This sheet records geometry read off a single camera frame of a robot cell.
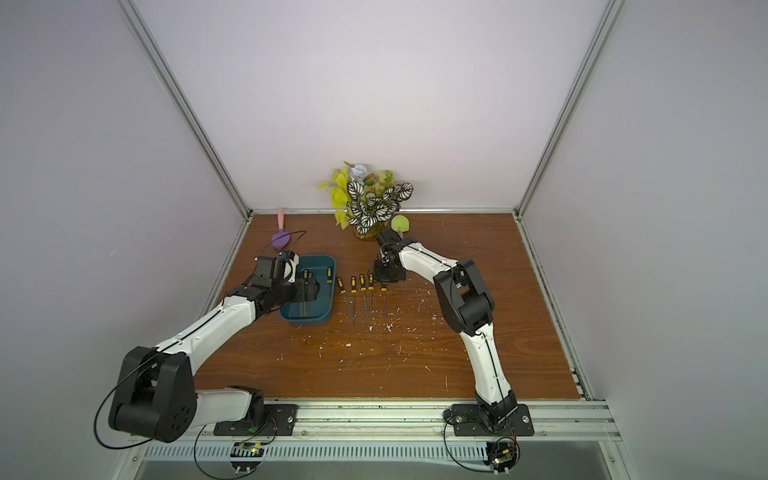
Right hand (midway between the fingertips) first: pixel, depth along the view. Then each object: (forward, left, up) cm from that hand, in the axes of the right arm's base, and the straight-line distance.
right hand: (380, 272), depth 100 cm
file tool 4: (-5, -1, -2) cm, 6 cm away
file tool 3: (-5, +3, -2) cm, 6 cm away
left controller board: (-51, +30, -5) cm, 60 cm away
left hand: (-9, +21, +7) cm, 24 cm away
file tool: (-6, +9, -2) cm, 11 cm away
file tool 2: (-6, +5, -2) cm, 8 cm away
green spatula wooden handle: (+23, -6, 0) cm, 24 cm away
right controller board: (-49, -32, -4) cm, 59 cm away
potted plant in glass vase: (+10, +4, +24) cm, 26 cm away
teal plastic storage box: (-16, +17, +3) cm, 24 cm away
